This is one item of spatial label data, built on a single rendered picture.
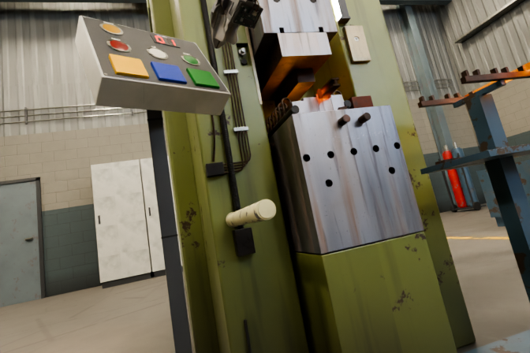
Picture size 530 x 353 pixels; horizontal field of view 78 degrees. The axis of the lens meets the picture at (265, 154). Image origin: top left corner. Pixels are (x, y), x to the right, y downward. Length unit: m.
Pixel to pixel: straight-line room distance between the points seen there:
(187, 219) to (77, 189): 5.72
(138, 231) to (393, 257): 5.48
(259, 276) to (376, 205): 0.46
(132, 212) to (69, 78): 3.17
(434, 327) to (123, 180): 5.74
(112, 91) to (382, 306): 0.95
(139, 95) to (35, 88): 7.19
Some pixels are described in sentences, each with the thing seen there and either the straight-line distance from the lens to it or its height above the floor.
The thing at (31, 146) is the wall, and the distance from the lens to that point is 7.64.
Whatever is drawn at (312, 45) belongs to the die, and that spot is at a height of 1.19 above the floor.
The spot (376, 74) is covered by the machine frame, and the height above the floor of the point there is 1.13.
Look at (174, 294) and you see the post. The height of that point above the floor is 0.46.
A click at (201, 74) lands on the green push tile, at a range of 0.96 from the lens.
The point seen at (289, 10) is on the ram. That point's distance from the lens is 1.35.
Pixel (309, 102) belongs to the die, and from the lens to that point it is 1.19.
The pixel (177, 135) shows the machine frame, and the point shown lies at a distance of 1.66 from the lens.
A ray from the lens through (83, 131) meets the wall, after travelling 7.46.
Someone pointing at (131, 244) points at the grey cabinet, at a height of 0.62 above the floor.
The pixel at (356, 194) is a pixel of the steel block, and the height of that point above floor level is 0.63.
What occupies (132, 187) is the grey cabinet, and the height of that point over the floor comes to 1.59.
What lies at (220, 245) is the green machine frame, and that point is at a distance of 1.16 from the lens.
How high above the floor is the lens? 0.60
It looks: 11 degrees up
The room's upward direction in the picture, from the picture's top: 11 degrees counter-clockwise
